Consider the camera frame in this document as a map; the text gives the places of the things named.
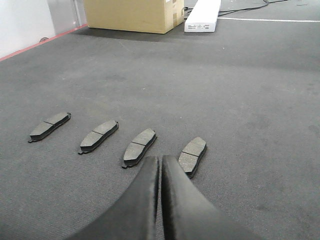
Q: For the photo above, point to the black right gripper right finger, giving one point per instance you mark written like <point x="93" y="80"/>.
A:
<point x="188" y="215"/>

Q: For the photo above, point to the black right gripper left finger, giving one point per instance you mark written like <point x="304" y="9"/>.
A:
<point x="133" y="215"/>

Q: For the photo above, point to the grey brake pad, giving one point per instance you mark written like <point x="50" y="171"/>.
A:
<point x="137" y="148"/>
<point x="46" y="127"/>
<point x="191" y="156"/>
<point x="97" y="136"/>

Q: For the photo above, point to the white carton box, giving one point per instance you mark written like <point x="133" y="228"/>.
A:
<point x="203" y="17"/>

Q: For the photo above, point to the cardboard box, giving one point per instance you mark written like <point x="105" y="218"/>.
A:
<point x="144" y="16"/>

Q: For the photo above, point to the red left conveyor rail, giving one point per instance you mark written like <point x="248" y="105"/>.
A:
<point x="41" y="43"/>

